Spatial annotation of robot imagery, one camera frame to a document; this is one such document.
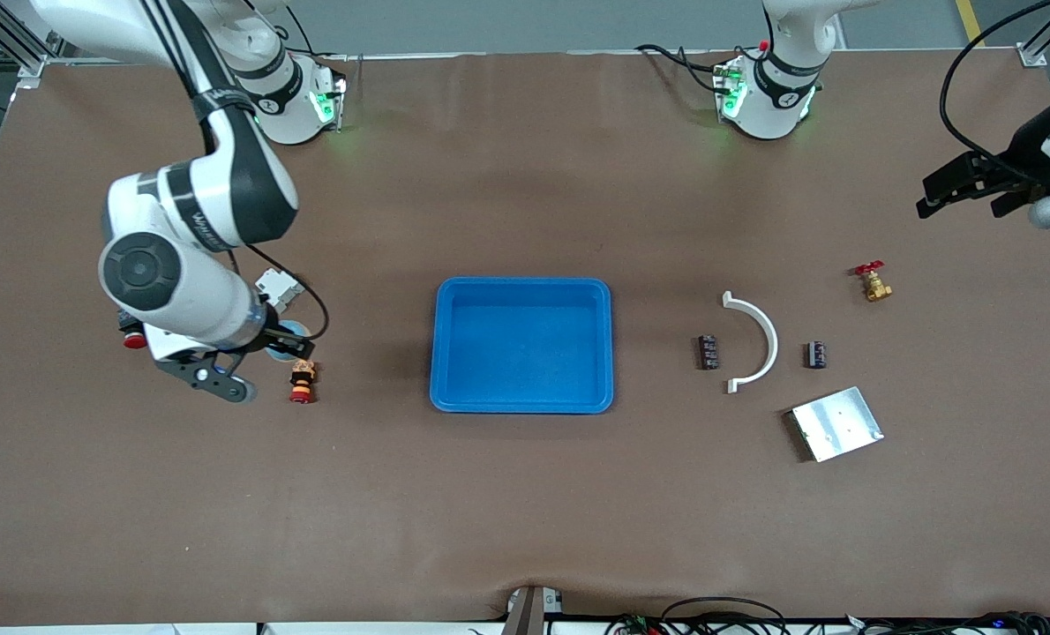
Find cable bundle coloured connectors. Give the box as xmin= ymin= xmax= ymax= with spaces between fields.
xmin=604 ymin=613 xmax=667 ymax=635

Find grey brown mounting bracket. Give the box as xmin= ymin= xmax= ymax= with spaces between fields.
xmin=501 ymin=585 xmax=566 ymax=635

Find white curved pipe clamp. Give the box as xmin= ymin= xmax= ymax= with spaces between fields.
xmin=722 ymin=290 xmax=780 ymax=394

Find silver metal plate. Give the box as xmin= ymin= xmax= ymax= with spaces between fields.
xmin=790 ymin=386 xmax=885 ymax=463

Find brown table cover mat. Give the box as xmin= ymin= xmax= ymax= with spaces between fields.
xmin=0 ymin=49 xmax=1050 ymax=629

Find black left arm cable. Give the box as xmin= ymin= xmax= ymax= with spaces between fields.
xmin=938 ymin=0 xmax=1050 ymax=176

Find blue plastic tray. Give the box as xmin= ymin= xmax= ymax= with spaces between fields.
xmin=429 ymin=277 xmax=615 ymax=415

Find black cable bundle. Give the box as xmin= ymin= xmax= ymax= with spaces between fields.
xmin=843 ymin=610 xmax=1050 ymax=635

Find orange red stacked button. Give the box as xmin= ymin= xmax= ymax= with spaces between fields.
xmin=289 ymin=358 xmax=319 ymax=405

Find white grey plastic terminal block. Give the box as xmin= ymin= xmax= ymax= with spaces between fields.
xmin=256 ymin=269 xmax=307 ymax=315

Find brass valve red handle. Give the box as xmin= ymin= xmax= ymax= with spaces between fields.
xmin=852 ymin=260 xmax=894 ymax=303

